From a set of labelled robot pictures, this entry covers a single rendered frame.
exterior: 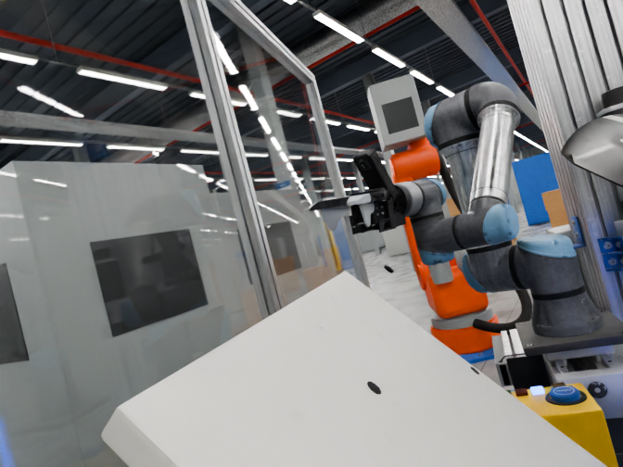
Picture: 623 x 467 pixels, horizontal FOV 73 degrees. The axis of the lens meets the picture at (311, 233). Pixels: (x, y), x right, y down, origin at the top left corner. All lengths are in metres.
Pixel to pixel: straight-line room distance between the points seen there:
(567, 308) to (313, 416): 1.02
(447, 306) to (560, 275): 3.18
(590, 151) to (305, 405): 0.24
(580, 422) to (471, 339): 3.60
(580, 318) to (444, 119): 0.58
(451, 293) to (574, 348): 3.19
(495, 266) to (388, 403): 0.99
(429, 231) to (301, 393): 0.81
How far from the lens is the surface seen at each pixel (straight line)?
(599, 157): 0.32
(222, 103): 0.90
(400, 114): 4.39
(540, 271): 1.15
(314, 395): 0.18
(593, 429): 0.75
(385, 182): 0.86
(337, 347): 0.22
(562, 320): 1.16
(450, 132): 1.19
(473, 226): 0.91
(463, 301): 4.31
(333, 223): 0.83
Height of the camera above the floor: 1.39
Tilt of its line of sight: 2 degrees up
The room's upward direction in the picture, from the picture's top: 15 degrees counter-clockwise
